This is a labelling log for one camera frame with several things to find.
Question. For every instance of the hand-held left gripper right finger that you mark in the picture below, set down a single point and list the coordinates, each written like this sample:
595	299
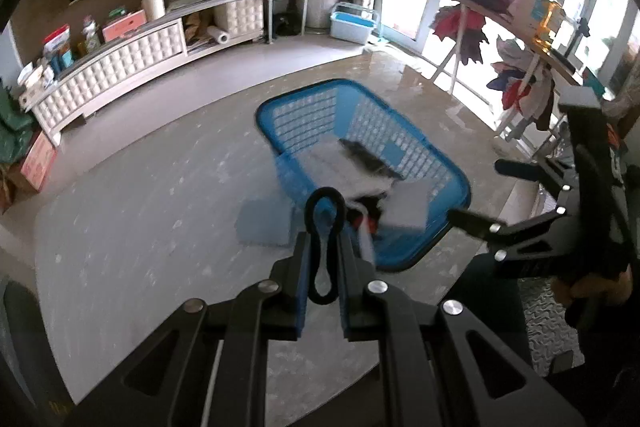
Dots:
345	307

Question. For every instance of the green bag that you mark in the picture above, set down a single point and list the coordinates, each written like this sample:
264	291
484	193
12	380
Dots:
14	127

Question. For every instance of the clothes drying rack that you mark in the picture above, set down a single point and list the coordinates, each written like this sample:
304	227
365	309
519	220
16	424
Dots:
480	9

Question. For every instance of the red and black soft item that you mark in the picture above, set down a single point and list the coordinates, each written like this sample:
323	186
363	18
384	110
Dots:
367	212

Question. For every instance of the white folded cloth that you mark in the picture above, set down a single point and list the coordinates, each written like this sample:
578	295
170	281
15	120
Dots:
330	169

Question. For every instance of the grey foam block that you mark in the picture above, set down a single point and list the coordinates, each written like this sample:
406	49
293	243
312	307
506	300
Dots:
265	224

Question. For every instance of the blue plastic laundry basket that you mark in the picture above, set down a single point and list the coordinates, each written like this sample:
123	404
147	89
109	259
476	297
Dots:
310	117

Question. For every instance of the blue and white plastic tub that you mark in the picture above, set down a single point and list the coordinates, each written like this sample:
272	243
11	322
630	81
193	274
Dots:
352	24

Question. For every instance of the pink box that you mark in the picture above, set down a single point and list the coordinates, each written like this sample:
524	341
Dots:
124	27

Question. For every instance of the hanging red and dark clothes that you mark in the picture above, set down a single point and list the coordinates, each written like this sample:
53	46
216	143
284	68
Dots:
462	32

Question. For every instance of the red packet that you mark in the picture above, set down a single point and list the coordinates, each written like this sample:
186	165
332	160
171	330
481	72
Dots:
57	41

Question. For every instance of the white drying rack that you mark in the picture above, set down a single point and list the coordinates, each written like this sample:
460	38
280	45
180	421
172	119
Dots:
452	57

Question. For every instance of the paper towel roll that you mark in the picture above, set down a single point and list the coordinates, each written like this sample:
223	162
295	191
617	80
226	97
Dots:
218	35

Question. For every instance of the white tufted cabinet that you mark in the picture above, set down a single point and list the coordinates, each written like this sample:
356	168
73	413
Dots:
125	62

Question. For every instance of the black bag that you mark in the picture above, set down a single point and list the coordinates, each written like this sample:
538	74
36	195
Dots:
288	26

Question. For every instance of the hanging mixed clothes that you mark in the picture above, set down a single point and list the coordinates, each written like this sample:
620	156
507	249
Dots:
520	87

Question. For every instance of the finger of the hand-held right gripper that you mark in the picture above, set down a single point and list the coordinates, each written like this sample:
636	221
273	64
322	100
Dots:
555	177
540	242

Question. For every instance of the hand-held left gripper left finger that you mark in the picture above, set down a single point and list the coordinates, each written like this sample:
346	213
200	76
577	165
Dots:
301	302

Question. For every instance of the person's right hand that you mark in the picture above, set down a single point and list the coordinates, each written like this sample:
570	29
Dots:
590	289

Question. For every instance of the dark grey plush toy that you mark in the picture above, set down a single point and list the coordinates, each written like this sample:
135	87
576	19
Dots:
370	159

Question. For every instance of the large white roll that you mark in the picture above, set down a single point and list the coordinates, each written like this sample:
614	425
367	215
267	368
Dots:
153	7

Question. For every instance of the red carton box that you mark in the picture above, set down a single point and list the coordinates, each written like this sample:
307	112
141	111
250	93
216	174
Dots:
39	162

